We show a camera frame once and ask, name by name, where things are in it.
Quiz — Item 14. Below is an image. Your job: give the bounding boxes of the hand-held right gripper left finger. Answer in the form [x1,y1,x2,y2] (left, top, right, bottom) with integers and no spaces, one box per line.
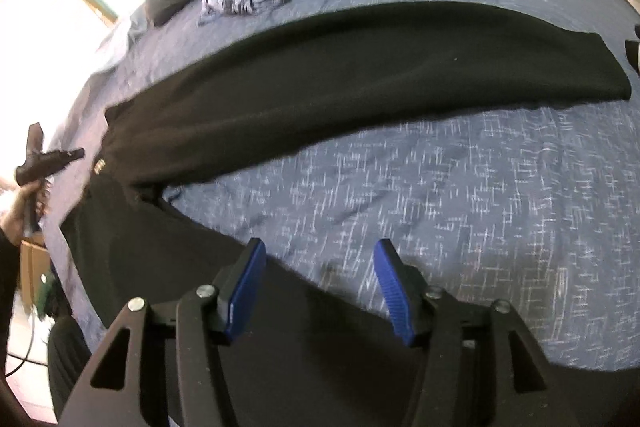
[57,237,268,427]

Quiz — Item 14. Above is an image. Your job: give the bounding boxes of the person's black-clothed leg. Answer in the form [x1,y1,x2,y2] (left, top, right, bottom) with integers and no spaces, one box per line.
[47,314,108,423]

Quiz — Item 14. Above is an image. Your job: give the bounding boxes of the light grey crumpled cloth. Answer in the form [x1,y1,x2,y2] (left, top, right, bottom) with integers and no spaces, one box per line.
[197,0,290,27]

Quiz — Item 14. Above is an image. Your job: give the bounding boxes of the green item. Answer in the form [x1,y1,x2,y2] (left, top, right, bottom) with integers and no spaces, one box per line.
[35,272,63,313]

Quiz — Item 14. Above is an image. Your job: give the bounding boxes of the person's left hand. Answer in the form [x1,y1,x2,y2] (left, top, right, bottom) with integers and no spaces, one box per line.
[0,180,42,253]

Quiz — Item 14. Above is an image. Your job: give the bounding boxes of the person's left forearm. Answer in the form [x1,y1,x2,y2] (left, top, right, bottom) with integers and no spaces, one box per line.
[0,227,26,358]

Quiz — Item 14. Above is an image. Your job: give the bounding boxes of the blue-grey bed sheet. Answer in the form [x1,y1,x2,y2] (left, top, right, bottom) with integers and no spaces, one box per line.
[37,0,640,375]

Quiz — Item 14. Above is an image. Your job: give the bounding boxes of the wooden bedside cabinet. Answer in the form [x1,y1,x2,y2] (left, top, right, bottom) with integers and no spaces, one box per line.
[17,234,58,315]

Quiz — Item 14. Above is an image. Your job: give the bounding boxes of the black pants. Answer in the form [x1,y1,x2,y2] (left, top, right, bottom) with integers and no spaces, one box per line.
[47,4,632,427]

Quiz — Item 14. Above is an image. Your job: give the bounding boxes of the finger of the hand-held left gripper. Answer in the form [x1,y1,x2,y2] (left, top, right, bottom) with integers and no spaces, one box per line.
[26,122,47,158]
[16,148,86,186]

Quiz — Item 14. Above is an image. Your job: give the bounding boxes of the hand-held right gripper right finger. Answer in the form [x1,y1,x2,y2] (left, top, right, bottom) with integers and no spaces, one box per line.
[372,238,583,427]

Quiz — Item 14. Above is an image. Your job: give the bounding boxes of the black cable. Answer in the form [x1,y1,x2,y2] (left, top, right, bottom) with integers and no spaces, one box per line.
[4,317,51,377]

